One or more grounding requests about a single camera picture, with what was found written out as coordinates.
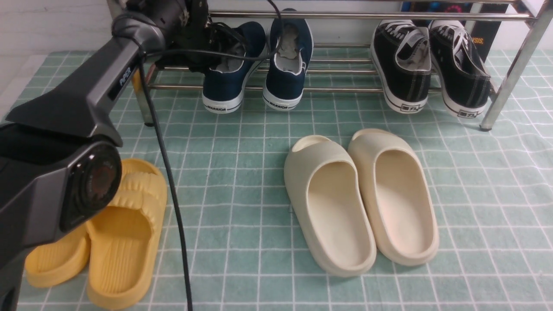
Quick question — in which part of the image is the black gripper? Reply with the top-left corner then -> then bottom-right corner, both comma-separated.
155,0 -> 248,73

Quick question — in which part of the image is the navy canvas shoe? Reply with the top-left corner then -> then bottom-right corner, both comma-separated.
202,21 -> 269,114
262,18 -> 314,111

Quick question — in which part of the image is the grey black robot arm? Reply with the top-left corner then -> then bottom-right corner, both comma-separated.
0,0 -> 209,311

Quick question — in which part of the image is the metal shoe rack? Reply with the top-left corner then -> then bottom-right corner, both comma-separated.
132,0 -> 552,132

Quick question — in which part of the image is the dark box behind rack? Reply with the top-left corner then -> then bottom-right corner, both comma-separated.
401,2 -> 508,61

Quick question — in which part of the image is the left cream slide slipper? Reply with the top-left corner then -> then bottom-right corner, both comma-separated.
284,135 -> 377,278

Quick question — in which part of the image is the cream slide slipper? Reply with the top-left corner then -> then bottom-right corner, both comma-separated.
284,135 -> 377,278
347,128 -> 440,267

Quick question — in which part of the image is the left black canvas sneaker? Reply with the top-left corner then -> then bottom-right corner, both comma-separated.
371,19 -> 431,114

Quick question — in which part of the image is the black canvas sneaker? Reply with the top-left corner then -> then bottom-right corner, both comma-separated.
371,19 -> 431,114
428,20 -> 491,119

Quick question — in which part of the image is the right yellow slide slipper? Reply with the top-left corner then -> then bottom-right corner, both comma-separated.
86,158 -> 168,310

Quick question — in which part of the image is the yellow slide slipper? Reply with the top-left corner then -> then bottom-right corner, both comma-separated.
25,225 -> 91,288
86,158 -> 168,310

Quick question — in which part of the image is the left yellow slide slipper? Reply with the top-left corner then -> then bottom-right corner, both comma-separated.
25,225 -> 91,288

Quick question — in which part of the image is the right cream slide slipper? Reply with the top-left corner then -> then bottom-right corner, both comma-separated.
347,128 -> 440,267

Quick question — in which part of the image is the right black canvas sneaker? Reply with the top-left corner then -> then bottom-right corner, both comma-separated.
428,20 -> 491,119

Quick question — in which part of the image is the green checkered floor mat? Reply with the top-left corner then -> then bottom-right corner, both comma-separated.
0,49 -> 553,311

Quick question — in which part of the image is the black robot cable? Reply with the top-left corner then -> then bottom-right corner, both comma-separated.
130,0 -> 286,311

